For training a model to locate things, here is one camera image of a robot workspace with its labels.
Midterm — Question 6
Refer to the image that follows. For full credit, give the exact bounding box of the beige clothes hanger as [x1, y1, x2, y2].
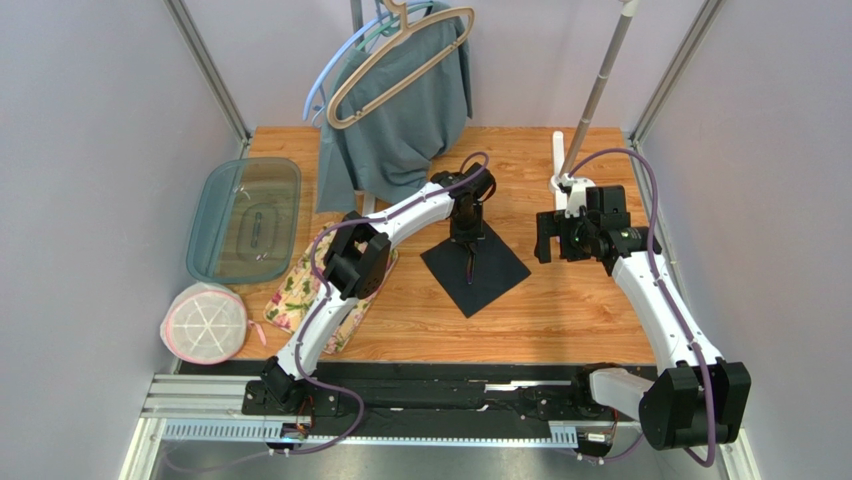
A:
[330, 1, 475, 119]

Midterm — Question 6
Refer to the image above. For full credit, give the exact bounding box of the light blue clothes hanger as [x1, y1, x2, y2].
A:
[302, 1, 434, 129]

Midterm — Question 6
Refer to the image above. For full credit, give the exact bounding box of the grey pole white base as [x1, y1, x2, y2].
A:
[548, 0, 640, 210]

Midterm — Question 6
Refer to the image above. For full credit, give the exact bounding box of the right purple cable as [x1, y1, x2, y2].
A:
[565, 147, 720, 469]

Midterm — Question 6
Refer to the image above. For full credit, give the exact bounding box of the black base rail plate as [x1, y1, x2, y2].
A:
[226, 360, 638, 440]

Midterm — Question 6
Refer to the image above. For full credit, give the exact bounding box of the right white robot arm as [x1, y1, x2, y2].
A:
[534, 178, 752, 450]

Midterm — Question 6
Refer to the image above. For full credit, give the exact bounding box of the grey-green hanging shirt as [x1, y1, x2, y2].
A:
[315, 1, 473, 214]

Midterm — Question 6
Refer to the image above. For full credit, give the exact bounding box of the white pink mesh basket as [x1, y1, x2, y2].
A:
[160, 282, 267, 365]

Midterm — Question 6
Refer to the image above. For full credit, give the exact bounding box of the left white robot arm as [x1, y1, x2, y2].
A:
[260, 163, 495, 413]

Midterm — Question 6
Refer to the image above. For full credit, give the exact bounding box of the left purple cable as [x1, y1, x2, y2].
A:
[269, 151, 492, 457]

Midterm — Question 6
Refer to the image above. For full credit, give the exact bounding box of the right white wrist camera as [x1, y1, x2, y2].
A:
[554, 174, 596, 218]

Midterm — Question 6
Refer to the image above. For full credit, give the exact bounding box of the white garment rack base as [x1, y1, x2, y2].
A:
[361, 192, 377, 227]

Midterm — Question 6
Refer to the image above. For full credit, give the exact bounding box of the black paper napkin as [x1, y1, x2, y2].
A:
[420, 223, 531, 318]

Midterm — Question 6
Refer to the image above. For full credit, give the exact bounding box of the clear teal container lid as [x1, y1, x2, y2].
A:
[186, 157, 301, 284]

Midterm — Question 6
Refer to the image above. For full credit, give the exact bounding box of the purple cable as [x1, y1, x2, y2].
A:
[565, 147, 720, 469]
[269, 151, 492, 457]

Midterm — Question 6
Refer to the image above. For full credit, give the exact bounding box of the floral fabric tray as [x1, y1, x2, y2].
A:
[263, 234, 383, 355]

